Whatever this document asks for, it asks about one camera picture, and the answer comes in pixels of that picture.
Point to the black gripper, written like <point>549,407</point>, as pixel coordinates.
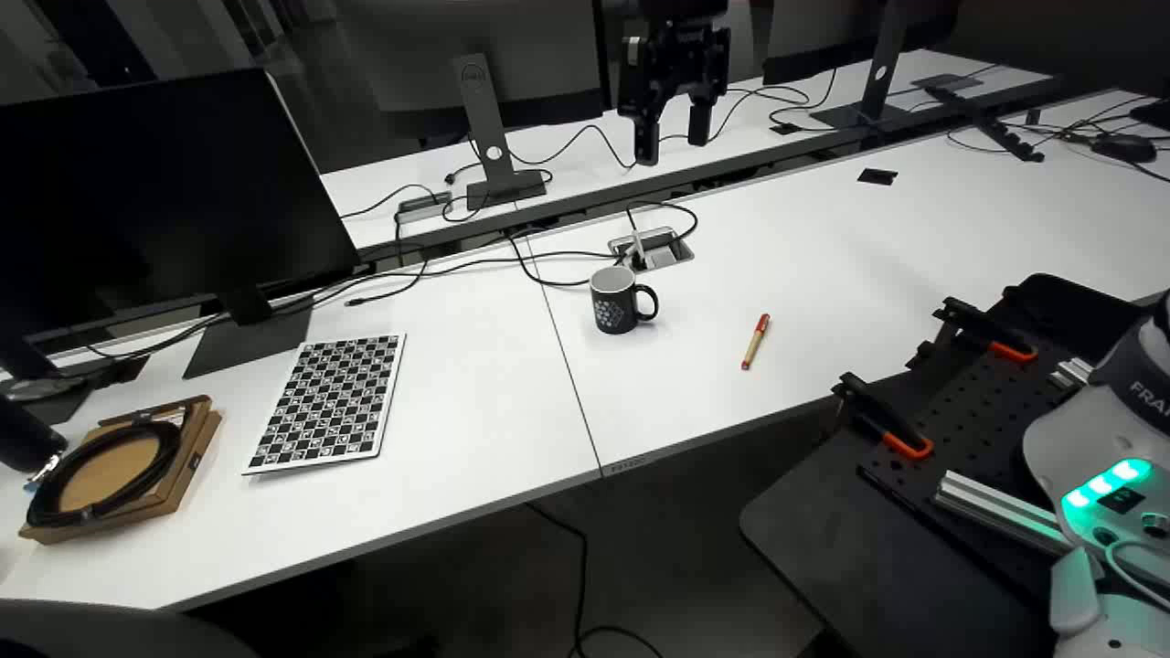
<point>671,66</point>

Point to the black mug white inside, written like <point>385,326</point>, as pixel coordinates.
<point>616,300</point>

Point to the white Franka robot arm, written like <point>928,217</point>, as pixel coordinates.
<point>1084,443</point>

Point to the silver desk socket box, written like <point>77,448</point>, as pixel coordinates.
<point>424,208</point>
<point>651,247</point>

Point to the monitor with silver stand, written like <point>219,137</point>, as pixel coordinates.
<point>484,121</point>

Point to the small flat black item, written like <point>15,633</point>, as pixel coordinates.
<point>876,176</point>

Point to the black monitor stand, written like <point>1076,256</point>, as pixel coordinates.
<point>882,61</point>

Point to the red and tan marker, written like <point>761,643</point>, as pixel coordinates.
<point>757,343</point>

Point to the dark flat plate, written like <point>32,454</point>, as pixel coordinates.
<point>945,86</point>

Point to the black power strip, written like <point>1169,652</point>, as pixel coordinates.
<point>1012,137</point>

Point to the orange black clamp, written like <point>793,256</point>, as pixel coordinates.
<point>890,427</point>
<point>994,334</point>

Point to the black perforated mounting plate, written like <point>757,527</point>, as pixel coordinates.
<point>974,414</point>

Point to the black white checkerboard sheet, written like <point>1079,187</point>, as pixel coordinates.
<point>330,405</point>

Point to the black computer mouse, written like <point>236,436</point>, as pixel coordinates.
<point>1123,148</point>

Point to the aluminium extrusion bar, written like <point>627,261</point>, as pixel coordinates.
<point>994,506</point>

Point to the large black monitor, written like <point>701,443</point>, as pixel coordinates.
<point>159,197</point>

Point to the black cylindrical bottle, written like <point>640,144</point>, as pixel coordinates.
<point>25,432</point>

